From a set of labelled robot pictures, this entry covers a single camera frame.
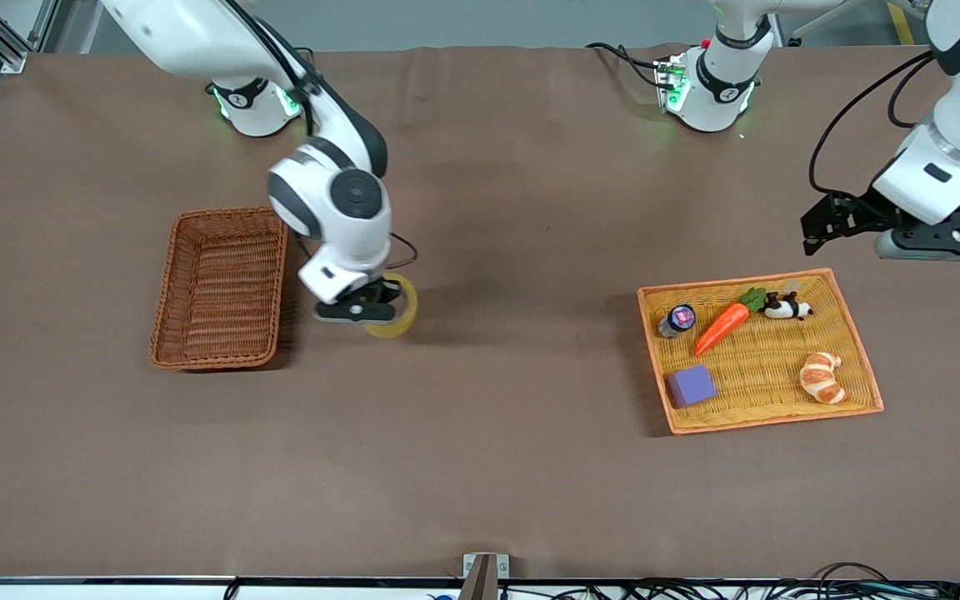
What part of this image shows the brown wicker basket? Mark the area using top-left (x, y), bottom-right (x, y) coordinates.
top-left (149, 207), bottom-right (289, 371)

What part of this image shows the black white panda figurine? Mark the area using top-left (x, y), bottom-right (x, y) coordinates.
top-left (763, 291), bottom-right (814, 322)

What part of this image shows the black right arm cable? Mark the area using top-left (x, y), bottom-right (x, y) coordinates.
top-left (387, 232), bottom-right (420, 269)

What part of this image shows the yellow orange-rimmed wicker basket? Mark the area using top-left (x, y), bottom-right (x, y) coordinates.
top-left (637, 267), bottom-right (885, 436)

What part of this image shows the toy croissant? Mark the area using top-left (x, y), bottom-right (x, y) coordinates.
top-left (799, 351), bottom-right (849, 405)

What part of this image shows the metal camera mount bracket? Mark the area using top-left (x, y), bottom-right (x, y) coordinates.
top-left (462, 552), bottom-right (510, 600)

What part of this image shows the small jar with black lid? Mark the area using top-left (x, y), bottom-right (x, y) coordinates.
top-left (657, 304), bottom-right (697, 339)

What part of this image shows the clear yellowish tape roll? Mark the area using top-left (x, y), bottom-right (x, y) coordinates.
top-left (363, 272), bottom-right (419, 339)

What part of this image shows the purple foam cube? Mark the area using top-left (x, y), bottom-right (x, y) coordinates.
top-left (667, 364), bottom-right (718, 409)

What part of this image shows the orange toy carrot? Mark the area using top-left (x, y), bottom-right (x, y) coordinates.
top-left (694, 287), bottom-right (768, 357)

